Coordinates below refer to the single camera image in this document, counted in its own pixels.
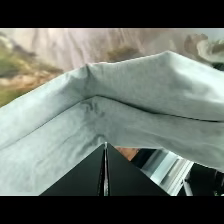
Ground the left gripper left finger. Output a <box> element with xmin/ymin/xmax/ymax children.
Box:
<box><xmin>39</xmin><ymin>142</ymin><xmax>107</xmax><ymax>197</ymax></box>

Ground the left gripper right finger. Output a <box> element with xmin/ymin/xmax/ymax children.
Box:
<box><xmin>105</xmin><ymin>142</ymin><xmax>171</xmax><ymax>197</ymax></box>

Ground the grey shirt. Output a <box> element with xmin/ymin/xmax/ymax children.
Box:
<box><xmin>0</xmin><ymin>49</ymin><xmax>224</xmax><ymax>197</ymax></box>

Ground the beige garment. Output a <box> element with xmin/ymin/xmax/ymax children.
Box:
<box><xmin>184</xmin><ymin>32</ymin><xmax>224</xmax><ymax>65</ymax></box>

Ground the silver frame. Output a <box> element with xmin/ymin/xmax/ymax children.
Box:
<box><xmin>139</xmin><ymin>148</ymin><xmax>195</xmax><ymax>197</ymax></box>

